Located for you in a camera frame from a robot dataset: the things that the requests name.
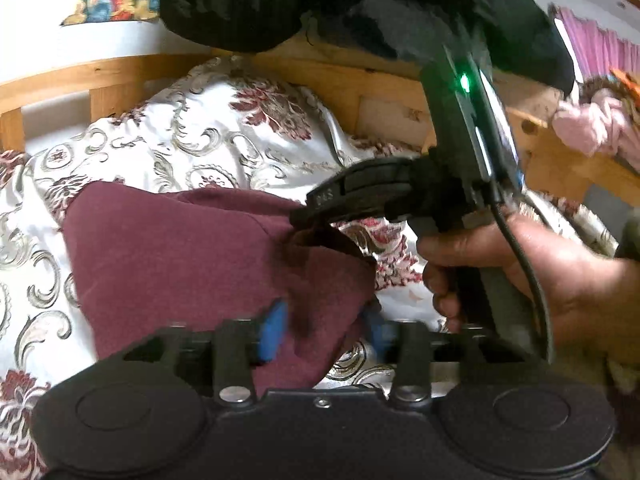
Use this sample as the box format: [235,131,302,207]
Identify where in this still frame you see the black cloth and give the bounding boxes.
[159,0,576,95]

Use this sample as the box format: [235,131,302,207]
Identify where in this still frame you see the black cable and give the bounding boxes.
[490,195,555,363]

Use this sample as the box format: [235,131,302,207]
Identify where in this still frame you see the maroon cloth garment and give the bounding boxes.
[62,184,378,392]

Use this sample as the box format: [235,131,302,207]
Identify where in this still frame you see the wooden bed frame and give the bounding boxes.
[0,35,640,202]

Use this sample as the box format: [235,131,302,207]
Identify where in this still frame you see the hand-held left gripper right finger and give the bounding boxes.
[359,306,532,405]

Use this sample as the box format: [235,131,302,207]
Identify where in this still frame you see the pink curtain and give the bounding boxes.
[556,6,640,87]

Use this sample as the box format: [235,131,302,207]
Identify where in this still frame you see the person's right hand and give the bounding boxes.
[416,210,636,367]

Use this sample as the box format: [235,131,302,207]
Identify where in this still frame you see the pale pink cloth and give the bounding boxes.
[551,87,640,157]

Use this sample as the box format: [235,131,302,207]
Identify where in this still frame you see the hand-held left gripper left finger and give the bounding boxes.
[122,300,289,407]

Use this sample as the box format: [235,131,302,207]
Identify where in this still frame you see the white floral bedspread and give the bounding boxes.
[0,55,618,476]

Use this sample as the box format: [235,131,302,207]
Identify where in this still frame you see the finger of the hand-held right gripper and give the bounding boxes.
[289,191,416,228]
[306,157,417,210]

